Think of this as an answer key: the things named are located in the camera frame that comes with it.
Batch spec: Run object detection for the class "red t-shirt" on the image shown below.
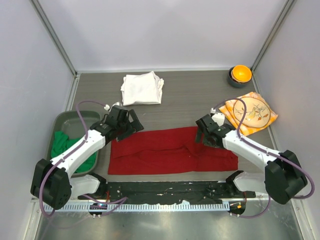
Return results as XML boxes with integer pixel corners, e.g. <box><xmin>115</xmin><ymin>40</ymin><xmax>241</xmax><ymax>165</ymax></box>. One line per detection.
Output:
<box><xmin>108</xmin><ymin>126</ymin><xmax>239</xmax><ymax>175</ymax></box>

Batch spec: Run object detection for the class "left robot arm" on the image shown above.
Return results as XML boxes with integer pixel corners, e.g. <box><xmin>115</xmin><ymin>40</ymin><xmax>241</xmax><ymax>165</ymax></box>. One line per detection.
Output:
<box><xmin>30</xmin><ymin>105</ymin><xmax>144</xmax><ymax>210</ymax></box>

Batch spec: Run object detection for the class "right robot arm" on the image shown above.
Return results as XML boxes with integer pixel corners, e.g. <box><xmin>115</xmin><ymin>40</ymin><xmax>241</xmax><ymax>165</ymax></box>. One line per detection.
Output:
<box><xmin>195</xmin><ymin>114</ymin><xmax>308</xmax><ymax>205</ymax></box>

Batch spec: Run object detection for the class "folded white t-shirt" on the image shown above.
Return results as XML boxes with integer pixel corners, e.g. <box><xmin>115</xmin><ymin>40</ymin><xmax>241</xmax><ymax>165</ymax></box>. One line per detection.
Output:
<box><xmin>120</xmin><ymin>71</ymin><xmax>165</xmax><ymax>106</ymax></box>

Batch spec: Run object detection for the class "orange checkered cloth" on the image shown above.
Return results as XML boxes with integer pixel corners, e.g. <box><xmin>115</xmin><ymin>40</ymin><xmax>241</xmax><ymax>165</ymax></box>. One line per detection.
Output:
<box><xmin>219</xmin><ymin>92</ymin><xmax>278</xmax><ymax>136</ymax></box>

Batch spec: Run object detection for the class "embroidered round plate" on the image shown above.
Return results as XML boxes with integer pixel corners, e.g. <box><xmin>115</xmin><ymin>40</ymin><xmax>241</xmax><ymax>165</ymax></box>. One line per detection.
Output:
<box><xmin>233</xmin><ymin>97</ymin><xmax>271</xmax><ymax>128</ymax></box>

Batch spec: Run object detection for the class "grey plastic tray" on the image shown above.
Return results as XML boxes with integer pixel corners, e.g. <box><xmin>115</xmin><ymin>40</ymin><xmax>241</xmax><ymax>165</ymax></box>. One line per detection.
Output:
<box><xmin>45</xmin><ymin>111</ymin><xmax>99</xmax><ymax>177</ymax></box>

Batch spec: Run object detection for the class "green t-shirt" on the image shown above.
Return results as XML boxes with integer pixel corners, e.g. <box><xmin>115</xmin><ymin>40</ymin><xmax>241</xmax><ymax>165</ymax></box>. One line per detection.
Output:
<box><xmin>49</xmin><ymin>131</ymin><xmax>98</xmax><ymax>174</ymax></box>

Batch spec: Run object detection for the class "orange bowl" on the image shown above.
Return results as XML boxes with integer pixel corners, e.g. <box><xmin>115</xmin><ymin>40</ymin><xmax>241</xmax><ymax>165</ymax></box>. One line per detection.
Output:
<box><xmin>231</xmin><ymin>65</ymin><xmax>252</xmax><ymax>83</ymax></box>

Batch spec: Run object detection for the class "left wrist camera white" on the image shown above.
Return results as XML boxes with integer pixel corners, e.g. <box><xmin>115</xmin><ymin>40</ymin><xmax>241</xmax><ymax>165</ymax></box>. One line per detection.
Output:
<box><xmin>103</xmin><ymin>101</ymin><xmax>123</xmax><ymax>112</ymax></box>

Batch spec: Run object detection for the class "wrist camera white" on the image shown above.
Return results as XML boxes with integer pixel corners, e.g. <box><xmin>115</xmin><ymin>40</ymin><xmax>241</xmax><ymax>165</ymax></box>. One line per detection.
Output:
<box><xmin>210</xmin><ymin>107</ymin><xmax>226</xmax><ymax>127</ymax></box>
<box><xmin>103</xmin><ymin>101</ymin><xmax>123</xmax><ymax>112</ymax></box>

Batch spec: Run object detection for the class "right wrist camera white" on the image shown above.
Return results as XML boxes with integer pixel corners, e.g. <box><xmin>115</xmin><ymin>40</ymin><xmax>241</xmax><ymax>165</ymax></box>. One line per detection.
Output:
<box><xmin>210</xmin><ymin>107</ymin><xmax>226</xmax><ymax>127</ymax></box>

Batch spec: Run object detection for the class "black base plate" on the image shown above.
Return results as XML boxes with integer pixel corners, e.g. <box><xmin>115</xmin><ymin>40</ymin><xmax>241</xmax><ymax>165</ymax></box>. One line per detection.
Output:
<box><xmin>89</xmin><ymin>181</ymin><xmax>256</xmax><ymax>205</ymax></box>

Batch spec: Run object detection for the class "aluminium rail frame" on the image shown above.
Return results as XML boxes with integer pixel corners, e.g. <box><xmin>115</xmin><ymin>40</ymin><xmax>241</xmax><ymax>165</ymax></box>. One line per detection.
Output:
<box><xmin>31</xmin><ymin>179</ymin><xmax>306</xmax><ymax>202</ymax></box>

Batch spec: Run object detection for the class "white slotted cable duct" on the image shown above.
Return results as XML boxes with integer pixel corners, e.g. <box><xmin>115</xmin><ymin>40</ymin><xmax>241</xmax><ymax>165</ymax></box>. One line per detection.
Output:
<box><xmin>56</xmin><ymin>201</ymin><xmax>230</xmax><ymax>213</ymax></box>

